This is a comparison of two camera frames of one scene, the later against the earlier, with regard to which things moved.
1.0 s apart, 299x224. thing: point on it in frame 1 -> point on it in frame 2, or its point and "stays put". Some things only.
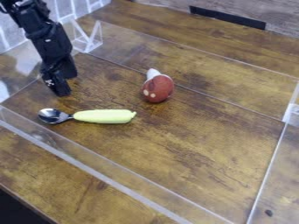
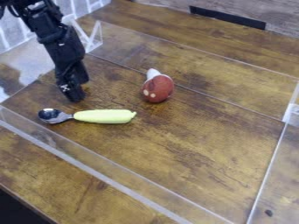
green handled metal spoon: [88, 116] stays put
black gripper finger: [70, 66] -> [80, 73]
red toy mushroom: [158, 87] stays put
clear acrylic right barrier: [277, 206] stays put
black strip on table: [237, 20] stays put
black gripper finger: [58, 84] -> [71, 89]
